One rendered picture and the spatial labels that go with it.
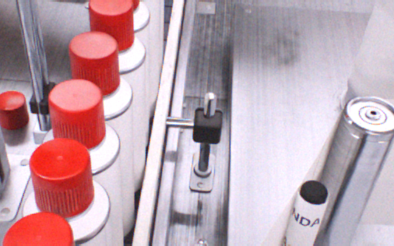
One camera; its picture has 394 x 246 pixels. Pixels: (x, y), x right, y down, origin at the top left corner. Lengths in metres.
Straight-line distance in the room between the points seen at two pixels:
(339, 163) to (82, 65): 0.19
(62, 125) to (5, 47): 0.48
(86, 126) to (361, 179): 0.19
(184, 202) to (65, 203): 0.31
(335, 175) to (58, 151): 0.20
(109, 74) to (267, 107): 0.30
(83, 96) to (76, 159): 0.05
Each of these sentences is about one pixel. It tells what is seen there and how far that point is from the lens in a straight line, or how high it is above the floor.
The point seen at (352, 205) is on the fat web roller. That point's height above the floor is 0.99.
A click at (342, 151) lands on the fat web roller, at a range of 0.41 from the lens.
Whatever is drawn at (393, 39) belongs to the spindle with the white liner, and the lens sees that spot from 0.60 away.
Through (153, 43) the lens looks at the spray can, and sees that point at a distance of 0.57.
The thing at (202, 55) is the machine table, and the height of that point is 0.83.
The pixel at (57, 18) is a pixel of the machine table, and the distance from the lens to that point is 0.89.
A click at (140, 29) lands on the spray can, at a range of 0.50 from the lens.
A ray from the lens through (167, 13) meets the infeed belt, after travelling 0.80.
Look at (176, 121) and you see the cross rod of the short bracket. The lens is 0.60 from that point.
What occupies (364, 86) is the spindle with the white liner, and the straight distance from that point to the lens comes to 0.65.
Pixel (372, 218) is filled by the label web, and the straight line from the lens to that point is 0.53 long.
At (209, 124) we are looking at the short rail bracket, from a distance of 0.59.
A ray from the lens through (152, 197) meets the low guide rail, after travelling 0.53.
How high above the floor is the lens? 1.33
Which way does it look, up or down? 44 degrees down
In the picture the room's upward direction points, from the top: 5 degrees clockwise
